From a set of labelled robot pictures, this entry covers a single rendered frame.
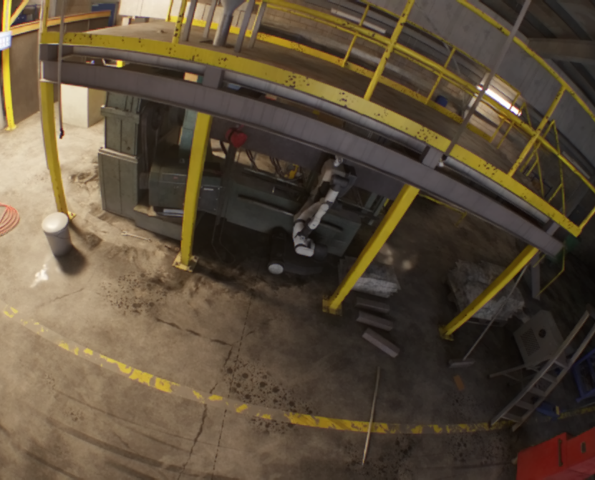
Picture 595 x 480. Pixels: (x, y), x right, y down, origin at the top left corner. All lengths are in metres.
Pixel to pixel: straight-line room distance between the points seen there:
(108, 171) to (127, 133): 0.55
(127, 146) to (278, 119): 1.75
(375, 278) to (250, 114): 2.41
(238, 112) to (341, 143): 0.78
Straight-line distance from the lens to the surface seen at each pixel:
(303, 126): 2.18
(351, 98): 2.06
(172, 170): 3.04
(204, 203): 3.18
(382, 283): 3.73
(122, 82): 2.58
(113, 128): 3.34
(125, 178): 3.47
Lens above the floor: 2.51
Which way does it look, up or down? 40 degrees down
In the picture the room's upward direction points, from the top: 24 degrees clockwise
